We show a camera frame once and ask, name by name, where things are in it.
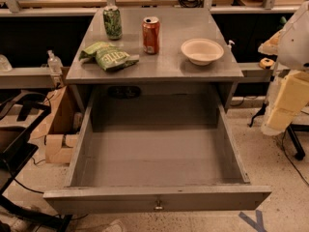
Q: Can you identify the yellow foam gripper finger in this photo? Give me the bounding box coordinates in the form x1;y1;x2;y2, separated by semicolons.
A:
258;31;281;55
261;71;309;135

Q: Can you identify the green jalapeno chip bag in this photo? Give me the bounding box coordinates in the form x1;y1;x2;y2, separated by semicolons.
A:
78;42;139;72

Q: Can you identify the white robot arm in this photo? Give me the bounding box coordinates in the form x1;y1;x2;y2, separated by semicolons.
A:
259;1;309;135

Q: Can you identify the grey drawer cabinet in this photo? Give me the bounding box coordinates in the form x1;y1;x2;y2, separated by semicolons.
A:
67;7;243;107

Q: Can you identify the open grey top drawer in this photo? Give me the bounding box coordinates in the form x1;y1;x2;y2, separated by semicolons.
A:
44;86;271;215

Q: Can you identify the metal drawer knob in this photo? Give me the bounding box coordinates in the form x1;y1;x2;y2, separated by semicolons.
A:
154;200;163;211

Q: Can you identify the yellow tape measure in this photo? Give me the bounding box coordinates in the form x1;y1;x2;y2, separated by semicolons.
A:
259;58;274;70

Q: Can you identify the small white pump bottle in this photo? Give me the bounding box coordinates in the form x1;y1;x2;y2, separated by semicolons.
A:
228;40;235;51

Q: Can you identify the white paper bowl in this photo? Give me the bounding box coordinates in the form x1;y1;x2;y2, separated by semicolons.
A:
181;39;224;66

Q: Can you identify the orange soda can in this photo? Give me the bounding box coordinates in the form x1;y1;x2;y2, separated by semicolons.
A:
142;16;160;54

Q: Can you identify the blue floor tape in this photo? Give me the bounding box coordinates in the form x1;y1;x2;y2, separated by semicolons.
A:
239;210;267;232

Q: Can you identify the green soda can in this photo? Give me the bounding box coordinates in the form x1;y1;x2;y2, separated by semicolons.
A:
102;6;123;40

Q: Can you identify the clear sanitizer bottle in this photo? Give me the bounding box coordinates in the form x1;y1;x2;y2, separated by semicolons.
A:
47;50;63;74

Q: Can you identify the cardboard box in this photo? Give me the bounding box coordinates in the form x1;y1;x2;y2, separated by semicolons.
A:
31;84;79;163

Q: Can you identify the black chair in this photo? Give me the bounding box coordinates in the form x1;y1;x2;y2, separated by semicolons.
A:
0;90;72;232

